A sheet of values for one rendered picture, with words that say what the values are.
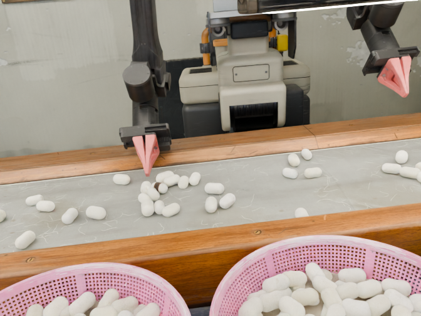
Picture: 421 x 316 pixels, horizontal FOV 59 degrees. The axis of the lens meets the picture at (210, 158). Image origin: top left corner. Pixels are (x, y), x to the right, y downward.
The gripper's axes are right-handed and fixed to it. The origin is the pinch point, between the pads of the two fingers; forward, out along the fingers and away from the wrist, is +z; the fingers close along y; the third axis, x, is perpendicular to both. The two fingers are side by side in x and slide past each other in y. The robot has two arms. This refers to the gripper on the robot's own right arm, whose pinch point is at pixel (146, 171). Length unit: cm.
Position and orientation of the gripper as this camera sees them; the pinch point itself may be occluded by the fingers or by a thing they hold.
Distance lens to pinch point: 75.8
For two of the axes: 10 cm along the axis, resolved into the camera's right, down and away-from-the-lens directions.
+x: 0.1, 5.0, 8.6
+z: 1.1, 8.6, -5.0
